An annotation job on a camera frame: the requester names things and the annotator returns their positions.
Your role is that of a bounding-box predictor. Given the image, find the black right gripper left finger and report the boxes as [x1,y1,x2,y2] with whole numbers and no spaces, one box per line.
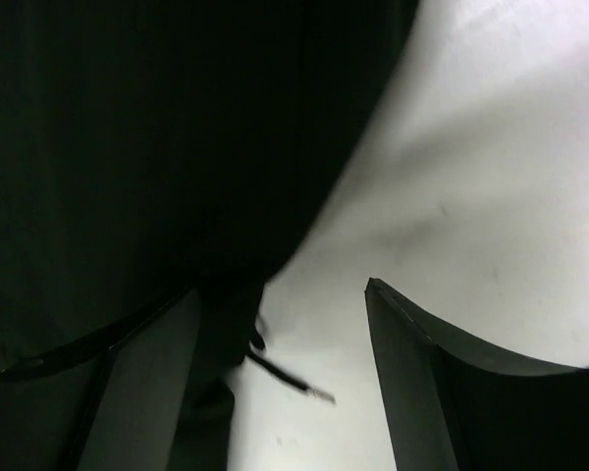
[0,289,200,471]

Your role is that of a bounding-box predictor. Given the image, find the black trousers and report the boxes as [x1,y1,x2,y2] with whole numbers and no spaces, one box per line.
[0,1,418,470]

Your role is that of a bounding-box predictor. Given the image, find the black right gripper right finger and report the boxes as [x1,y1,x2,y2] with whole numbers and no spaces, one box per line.
[365,279,589,471]

